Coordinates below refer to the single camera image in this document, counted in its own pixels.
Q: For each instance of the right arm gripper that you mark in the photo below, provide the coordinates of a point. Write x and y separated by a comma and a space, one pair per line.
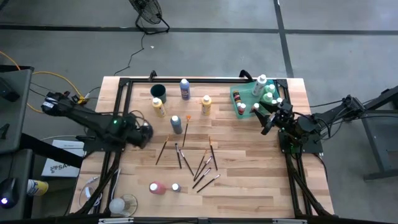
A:
283, 112

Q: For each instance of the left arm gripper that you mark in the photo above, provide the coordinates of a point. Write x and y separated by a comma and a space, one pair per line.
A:
140, 132

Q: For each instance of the small coral paint bottle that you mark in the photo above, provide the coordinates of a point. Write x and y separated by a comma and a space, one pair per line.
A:
255, 107

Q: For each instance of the green paint bottle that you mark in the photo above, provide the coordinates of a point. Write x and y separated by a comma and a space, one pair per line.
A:
270, 88
267, 97

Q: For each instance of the small dark paint bottle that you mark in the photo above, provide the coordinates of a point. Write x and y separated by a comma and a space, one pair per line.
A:
279, 100

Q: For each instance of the small red striped paint bottle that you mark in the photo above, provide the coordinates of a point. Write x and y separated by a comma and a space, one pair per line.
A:
242, 109

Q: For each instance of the black brush gold ferrule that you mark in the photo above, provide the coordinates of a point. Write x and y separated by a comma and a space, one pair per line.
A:
162, 151

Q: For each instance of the yellow paint bottle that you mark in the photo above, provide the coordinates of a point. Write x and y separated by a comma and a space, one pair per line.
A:
159, 109
206, 107

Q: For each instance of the dark teal paint bottle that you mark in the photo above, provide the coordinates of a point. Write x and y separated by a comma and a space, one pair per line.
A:
176, 126

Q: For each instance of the blue-purple paint bottle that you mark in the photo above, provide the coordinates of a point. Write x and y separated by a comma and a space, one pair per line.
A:
185, 91

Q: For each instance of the small purple striped paint bottle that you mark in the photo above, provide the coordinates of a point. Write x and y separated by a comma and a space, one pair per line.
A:
176, 187

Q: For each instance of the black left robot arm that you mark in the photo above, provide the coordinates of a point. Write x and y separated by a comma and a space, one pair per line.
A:
93, 119

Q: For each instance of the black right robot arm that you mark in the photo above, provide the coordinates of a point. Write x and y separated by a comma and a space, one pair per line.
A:
306, 126

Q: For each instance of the teal plastic bin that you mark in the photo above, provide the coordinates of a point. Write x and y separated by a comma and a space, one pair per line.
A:
247, 93

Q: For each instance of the dark green cup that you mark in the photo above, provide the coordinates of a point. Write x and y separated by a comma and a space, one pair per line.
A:
158, 93

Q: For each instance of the short black brush silver ferrule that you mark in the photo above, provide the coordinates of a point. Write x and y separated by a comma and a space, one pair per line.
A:
178, 155

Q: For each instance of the black brush orange fan bristles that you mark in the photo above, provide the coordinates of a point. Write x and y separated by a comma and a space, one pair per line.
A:
186, 132

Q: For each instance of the white dome device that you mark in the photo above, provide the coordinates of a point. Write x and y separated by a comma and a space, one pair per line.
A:
117, 205

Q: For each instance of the thick black brush silver ferrule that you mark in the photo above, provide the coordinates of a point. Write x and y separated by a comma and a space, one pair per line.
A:
201, 178

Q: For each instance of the white cardboard box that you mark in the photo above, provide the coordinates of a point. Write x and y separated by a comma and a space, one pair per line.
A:
62, 146

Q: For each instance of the black diagonal bar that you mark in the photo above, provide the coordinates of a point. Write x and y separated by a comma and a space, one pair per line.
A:
49, 151

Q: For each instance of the black side stand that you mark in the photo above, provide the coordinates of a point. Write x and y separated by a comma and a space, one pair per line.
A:
377, 146

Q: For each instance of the yellow can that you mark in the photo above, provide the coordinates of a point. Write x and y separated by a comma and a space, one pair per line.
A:
38, 188

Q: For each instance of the black floor fan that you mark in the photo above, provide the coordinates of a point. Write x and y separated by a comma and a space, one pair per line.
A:
149, 12

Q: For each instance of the grey desk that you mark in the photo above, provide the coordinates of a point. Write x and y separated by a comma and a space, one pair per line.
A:
15, 124

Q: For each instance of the black computer mouse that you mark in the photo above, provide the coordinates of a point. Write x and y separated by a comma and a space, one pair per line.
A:
9, 189

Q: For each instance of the black aluminium table frame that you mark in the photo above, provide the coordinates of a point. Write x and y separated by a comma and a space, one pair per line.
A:
202, 80

